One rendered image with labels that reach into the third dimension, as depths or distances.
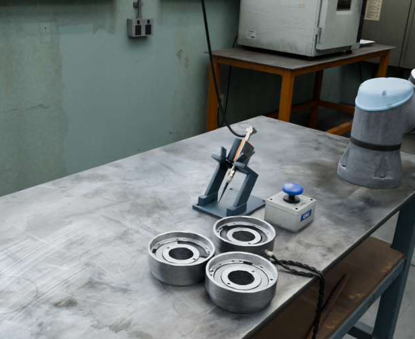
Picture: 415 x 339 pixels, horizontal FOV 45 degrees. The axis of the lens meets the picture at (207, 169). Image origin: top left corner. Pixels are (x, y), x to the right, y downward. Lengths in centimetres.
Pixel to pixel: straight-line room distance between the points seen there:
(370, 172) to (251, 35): 212
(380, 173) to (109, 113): 180
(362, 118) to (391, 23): 346
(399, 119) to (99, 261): 72
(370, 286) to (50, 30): 177
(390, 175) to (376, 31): 351
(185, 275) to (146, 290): 6
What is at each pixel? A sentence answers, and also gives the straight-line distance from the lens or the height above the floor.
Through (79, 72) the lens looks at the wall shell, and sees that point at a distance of 257.
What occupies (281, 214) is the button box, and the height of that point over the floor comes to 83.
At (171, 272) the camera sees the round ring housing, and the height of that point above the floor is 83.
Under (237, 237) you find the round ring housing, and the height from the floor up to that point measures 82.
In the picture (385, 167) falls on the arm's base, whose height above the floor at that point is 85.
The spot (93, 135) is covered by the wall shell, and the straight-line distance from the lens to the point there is 270.
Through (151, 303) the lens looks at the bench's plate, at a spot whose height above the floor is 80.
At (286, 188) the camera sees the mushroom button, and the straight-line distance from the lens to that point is 95.
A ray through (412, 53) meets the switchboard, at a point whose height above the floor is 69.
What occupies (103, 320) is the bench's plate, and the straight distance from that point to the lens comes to 72.
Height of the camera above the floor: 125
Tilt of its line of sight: 22 degrees down
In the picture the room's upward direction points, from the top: 3 degrees clockwise
